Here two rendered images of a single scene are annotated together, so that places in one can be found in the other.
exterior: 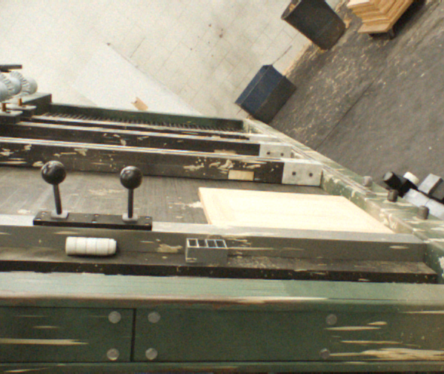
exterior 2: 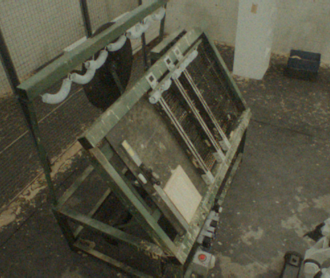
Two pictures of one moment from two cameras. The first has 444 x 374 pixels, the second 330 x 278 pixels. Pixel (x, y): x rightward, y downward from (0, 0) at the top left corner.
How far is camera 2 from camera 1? 190 cm
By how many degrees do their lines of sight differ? 31
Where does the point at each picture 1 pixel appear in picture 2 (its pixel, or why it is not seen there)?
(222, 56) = (319, 21)
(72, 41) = not seen: outside the picture
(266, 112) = (291, 72)
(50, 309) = (127, 198)
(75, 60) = not seen: outside the picture
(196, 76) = (298, 12)
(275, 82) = (311, 69)
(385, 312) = (159, 237)
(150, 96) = (262, 11)
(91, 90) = not seen: outside the picture
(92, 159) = (172, 126)
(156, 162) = (182, 141)
